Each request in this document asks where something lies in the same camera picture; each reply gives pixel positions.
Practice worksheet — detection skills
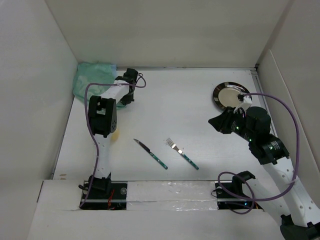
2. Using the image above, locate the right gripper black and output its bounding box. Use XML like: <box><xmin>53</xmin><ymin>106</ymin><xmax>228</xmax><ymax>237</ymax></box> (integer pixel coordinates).
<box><xmin>207</xmin><ymin>106</ymin><xmax>256</xmax><ymax>142</ymax></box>

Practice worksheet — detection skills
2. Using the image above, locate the green patterned cloth placemat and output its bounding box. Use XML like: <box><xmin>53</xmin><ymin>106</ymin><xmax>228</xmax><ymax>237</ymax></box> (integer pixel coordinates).
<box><xmin>72</xmin><ymin>62</ymin><xmax>117</xmax><ymax>104</ymax></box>

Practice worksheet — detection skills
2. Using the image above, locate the yellow mug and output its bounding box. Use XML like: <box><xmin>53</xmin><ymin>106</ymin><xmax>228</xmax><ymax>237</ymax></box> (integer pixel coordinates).
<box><xmin>111</xmin><ymin>129</ymin><xmax>120</xmax><ymax>142</ymax></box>

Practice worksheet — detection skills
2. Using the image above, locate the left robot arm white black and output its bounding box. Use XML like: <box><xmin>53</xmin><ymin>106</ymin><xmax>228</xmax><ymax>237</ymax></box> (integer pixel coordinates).
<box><xmin>86</xmin><ymin>68</ymin><xmax>139</xmax><ymax>199</ymax></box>

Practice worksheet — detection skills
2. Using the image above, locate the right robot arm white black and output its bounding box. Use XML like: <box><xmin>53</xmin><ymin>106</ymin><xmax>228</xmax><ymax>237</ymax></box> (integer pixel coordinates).
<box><xmin>208</xmin><ymin>106</ymin><xmax>320</xmax><ymax>240</ymax></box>

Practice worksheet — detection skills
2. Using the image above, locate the dark rimmed dinner plate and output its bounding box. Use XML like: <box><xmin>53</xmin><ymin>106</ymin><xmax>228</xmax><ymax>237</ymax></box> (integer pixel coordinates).
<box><xmin>212</xmin><ymin>81</ymin><xmax>249</xmax><ymax>111</ymax></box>

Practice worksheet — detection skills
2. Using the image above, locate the fork with green handle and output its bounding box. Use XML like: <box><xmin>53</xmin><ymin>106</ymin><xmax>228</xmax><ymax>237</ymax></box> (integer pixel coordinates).
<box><xmin>166</xmin><ymin>138</ymin><xmax>199</xmax><ymax>170</ymax></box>

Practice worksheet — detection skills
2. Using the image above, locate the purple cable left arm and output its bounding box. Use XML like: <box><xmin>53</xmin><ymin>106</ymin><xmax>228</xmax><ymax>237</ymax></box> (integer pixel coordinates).
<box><xmin>79</xmin><ymin>73</ymin><xmax>147</xmax><ymax>208</ymax></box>

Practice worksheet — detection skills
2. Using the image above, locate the knife with green handle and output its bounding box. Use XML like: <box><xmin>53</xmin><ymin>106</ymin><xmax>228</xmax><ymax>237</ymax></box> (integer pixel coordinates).
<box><xmin>133</xmin><ymin>138</ymin><xmax>168</xmax><ymax>170</ymax></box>

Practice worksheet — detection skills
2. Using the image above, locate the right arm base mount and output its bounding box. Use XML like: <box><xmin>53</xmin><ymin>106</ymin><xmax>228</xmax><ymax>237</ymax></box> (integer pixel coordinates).
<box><xmin>211</xmin><ymin>176</ymin><xmax>263</xmax><ymax>215</ymax></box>

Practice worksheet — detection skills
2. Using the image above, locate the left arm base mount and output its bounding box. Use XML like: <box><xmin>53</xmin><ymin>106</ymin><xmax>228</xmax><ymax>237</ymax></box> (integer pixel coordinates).
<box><xmin>78</xmin><ymin>178</ymin><xmax>128</xmax><ymax>211</ymax></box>

